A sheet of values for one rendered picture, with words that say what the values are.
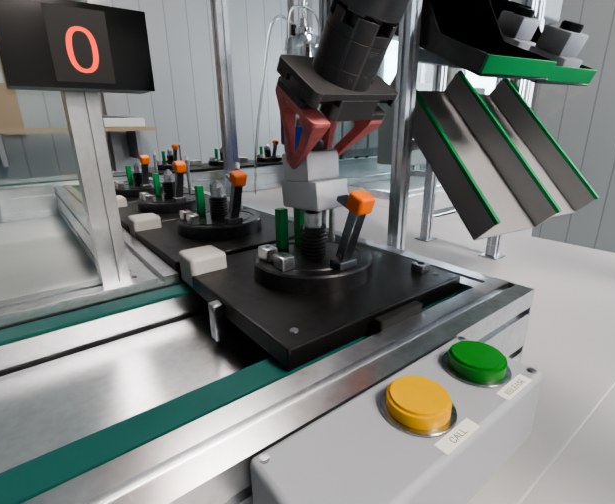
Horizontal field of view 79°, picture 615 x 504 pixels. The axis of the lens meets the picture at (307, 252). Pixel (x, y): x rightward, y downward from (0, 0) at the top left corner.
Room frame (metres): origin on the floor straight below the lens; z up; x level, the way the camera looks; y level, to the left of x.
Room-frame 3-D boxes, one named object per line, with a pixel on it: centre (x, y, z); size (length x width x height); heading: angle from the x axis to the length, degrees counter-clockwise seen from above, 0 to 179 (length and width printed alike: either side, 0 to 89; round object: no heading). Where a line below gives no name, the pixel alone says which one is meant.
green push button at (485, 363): (0.24, -0.13, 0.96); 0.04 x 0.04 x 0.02
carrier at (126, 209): (0.82, 0.30, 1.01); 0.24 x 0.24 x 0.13; 37
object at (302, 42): (1.42, 0.00, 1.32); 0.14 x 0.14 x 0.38
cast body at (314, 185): (0.42, 0.00, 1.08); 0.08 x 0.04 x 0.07; 37
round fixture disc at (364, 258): (0.42, -0.01, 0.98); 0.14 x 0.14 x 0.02
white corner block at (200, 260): (0.44, 0.13, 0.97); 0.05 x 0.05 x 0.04; 37
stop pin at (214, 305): (0.34, 0.09, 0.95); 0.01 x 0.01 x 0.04; 37
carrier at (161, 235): (0.62, 0.15, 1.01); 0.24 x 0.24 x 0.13; 37
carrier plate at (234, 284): (0.42, -0.01, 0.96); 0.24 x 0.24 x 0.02; 37
